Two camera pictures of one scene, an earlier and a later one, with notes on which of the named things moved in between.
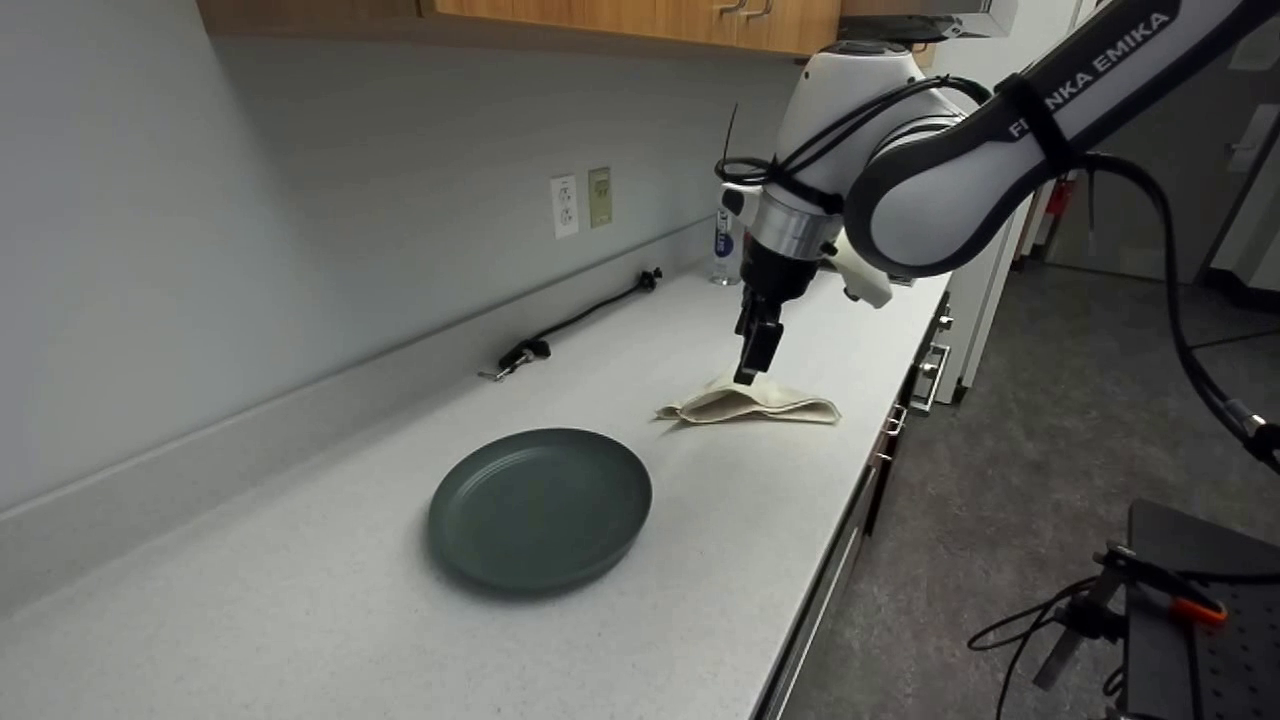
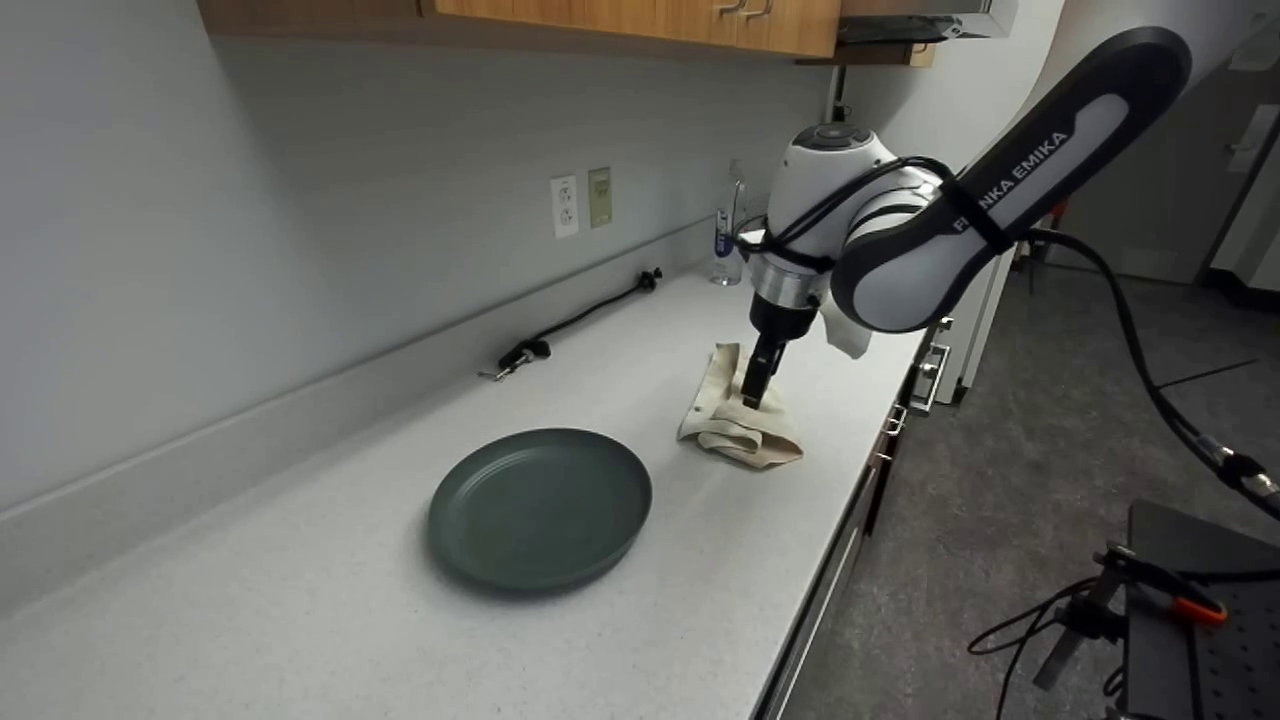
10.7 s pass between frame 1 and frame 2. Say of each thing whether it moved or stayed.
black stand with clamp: stayed
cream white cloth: moved
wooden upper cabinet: stayed
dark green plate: stayed
